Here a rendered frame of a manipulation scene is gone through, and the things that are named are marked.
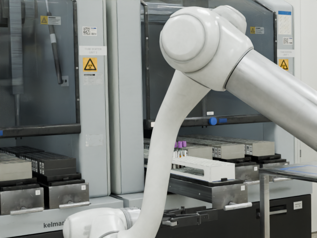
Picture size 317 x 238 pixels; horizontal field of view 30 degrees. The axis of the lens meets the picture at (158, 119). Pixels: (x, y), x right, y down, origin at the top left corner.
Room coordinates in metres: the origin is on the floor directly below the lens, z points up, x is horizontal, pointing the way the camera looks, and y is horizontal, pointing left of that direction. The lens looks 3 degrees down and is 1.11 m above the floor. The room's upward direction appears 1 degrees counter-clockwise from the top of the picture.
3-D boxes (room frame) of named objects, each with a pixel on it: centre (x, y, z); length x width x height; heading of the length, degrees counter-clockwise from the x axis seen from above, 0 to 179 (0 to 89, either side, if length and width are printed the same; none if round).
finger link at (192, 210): (1.71, -0.10, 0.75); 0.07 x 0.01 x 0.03; 119
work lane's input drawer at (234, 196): (2.08, -0.06, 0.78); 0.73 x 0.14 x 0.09; 30
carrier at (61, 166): (1.95, 0.33, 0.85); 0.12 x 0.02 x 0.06; 120
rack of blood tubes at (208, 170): (1.96, -0.12, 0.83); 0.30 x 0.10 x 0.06; 30
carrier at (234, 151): (2.30, -0.28, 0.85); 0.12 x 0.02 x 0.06; 119
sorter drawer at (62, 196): (2.15, 0.45, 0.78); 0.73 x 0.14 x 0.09; 30
